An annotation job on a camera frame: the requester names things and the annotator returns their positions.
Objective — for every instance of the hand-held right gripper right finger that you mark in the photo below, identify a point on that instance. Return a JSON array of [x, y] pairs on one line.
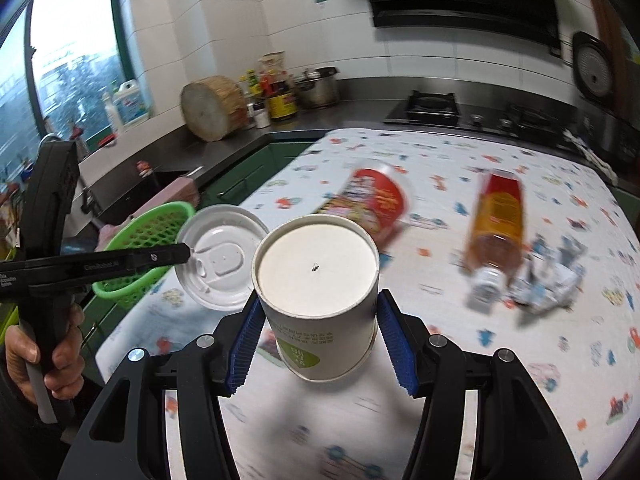
[[397, 345]]

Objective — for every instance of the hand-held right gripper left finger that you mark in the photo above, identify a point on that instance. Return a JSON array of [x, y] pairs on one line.
[[245, 345]]

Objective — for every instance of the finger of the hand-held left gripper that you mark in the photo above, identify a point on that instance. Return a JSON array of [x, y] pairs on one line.
[[160, 256]]

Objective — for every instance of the green plastic basket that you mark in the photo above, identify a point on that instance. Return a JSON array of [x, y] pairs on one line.
[[145, 230]]

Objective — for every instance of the white plastic lid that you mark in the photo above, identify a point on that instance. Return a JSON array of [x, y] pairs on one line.
[[220, 260]]

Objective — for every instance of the white paper cup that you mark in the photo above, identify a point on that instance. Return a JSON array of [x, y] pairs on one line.
[[315, 310]]

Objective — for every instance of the person's left forearm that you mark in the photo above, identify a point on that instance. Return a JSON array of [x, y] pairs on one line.
[[20, 435]]

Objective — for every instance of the person's left hand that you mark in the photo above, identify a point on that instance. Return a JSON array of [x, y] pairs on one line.
[[67, 365]]

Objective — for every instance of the small red figurine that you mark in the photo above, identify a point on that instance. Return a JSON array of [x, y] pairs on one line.
[[144, 169]]

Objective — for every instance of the white plastic bottle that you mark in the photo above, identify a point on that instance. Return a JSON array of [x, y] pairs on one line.
[[112, 117]]

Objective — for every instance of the white detergent jug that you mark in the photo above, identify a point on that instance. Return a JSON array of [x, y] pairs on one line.
[[131, 105]]

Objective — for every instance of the green base cabinet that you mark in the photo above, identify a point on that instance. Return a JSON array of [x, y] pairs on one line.
[[260, 170]]

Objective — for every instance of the green framed window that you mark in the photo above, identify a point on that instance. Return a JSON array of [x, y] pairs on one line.
[[65, 60]]

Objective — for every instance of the red instant noodle bowl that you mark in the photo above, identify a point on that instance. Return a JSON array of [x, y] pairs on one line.
[[375, 195]]

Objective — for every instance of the round wooden chopping block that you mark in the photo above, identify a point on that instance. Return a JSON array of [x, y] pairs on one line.
[[210, 110]]

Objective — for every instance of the amber tea bottle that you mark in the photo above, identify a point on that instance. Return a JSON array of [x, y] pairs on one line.
[[495, 225]]

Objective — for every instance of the crumpled grey paper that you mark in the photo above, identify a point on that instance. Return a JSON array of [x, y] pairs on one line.
[[545, 275]]

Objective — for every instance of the small white jar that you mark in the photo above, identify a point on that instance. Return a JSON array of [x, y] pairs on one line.
[[262, 119]]

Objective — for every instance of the yellow label sauce jar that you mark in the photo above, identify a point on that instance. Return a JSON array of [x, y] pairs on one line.
[[282, 106]]

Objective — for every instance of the beige paper packet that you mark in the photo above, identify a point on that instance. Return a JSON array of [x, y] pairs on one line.
[[272, 62]]

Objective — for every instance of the steel cooking pot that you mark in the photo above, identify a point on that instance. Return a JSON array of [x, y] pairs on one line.
[[317, 91]]

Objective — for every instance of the black gas stove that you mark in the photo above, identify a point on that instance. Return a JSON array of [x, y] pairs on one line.
[[430, 105]]

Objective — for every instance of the white dishcloth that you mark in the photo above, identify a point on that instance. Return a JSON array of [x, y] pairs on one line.
[[590, 155]]

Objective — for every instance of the black rice cooker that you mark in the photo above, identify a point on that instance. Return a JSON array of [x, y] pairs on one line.
[[595, 65]]

